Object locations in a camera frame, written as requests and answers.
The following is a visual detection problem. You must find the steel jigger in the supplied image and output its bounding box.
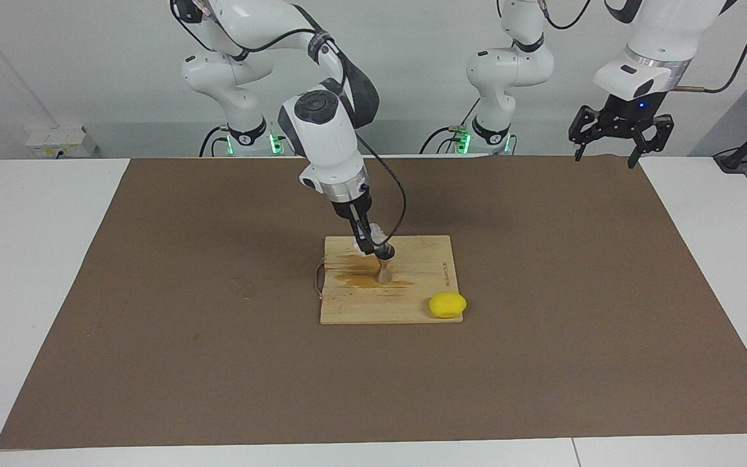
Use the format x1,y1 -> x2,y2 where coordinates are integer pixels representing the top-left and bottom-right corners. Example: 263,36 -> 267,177
377,245 -> 396,285

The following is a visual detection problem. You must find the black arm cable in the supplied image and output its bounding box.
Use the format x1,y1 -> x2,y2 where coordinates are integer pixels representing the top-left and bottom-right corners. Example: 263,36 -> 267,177
495,0 -> 747,95
169,0 -> 408,248

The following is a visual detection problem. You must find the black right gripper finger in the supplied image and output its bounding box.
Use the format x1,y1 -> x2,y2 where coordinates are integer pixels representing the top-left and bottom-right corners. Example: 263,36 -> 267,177
350,217 -> 377,256

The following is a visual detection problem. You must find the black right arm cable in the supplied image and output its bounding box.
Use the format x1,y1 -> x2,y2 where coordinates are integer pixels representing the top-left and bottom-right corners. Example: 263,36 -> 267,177
169,0 -> 408,248

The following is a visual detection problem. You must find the yellow lemon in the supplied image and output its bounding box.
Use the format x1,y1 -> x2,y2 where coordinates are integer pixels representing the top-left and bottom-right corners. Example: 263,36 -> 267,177
428,293 -> 468,320

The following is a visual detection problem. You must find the black base cable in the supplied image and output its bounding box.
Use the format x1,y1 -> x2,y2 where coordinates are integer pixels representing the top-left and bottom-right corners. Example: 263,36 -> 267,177
420,97 -> 478,156
200,126 -> 228,158

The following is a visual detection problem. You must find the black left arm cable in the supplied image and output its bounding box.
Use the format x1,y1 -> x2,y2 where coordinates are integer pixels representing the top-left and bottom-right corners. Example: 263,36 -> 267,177
495,0 -> 747,95

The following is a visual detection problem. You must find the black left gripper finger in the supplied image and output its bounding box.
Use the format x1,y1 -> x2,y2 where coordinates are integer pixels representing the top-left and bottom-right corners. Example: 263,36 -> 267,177
568,104 -> 608,162
626,114 -> 674,169

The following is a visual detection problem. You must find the wooden cutting board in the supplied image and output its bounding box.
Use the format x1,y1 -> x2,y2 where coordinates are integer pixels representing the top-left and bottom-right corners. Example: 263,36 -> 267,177
313,235 -> 464,325

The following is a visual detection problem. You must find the brown table mat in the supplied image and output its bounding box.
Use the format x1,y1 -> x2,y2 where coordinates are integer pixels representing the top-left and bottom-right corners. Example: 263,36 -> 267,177
0,156 -> 747,450

